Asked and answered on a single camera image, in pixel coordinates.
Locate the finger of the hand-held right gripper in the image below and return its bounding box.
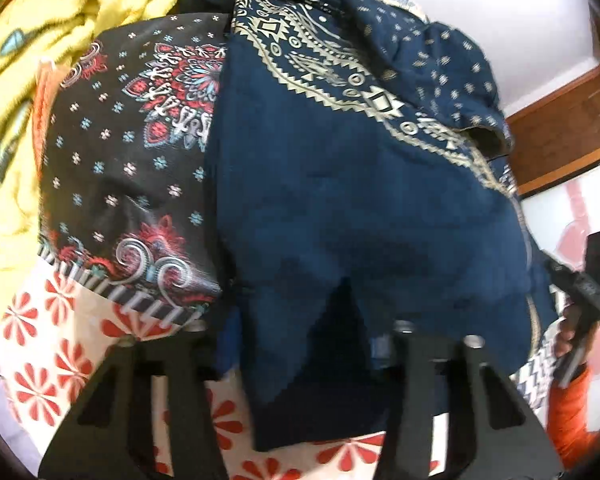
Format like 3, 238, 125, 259
544, 259, 588, 306

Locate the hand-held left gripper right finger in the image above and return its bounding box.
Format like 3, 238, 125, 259
380, 320, 565, 480

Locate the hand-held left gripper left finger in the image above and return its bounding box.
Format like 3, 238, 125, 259
37, 321, 231, 480

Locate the navy patterned hooded jacket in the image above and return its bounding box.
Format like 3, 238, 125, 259
205, 0, 558, 453

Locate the person's right forearm orange sleeve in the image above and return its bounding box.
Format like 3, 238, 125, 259
546, 364, 600, 467

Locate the person's right hand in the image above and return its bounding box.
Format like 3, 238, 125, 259
551, 304, 600, 361

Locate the wooden wardrobe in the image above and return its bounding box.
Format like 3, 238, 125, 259
505, 60, 600, 197

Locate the patchwork printed bedspread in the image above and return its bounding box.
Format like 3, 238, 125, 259
0, 0, 563, 480

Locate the yellow cartoon blanket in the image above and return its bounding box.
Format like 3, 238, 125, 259
0, 0, 206, 281

